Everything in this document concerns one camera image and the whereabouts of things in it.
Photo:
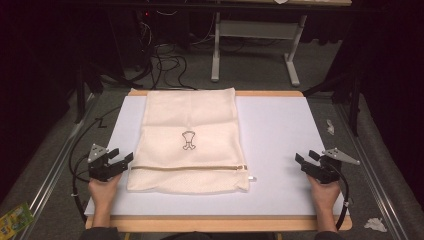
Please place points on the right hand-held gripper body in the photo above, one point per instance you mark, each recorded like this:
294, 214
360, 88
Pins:
325, 171

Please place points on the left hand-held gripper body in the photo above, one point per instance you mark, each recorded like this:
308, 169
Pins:
100, 168

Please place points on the cream mesh laundry bag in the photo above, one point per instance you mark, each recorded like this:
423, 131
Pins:
186, 113

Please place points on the person's right hand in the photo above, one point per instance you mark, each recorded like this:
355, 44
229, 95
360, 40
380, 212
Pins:
325, 196

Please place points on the person's left hand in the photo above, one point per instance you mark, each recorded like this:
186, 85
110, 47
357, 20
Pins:
103, 193

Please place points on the small crumpled white tissue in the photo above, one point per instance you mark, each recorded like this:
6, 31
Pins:
330, 127

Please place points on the white table mat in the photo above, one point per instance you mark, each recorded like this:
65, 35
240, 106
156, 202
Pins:
283, 133

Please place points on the black stand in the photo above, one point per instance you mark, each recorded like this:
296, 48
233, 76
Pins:
355, 103
80, 96

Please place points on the large crumpled white tissue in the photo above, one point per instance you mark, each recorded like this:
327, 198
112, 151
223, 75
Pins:
375, 224

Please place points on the green and yellow packet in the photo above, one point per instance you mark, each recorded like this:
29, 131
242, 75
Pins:
15, 221

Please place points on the metal floor rail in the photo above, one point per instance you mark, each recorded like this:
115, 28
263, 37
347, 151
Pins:
53, 166
370, 170

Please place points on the white metal desk frame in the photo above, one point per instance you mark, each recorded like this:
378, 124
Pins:
256, 29

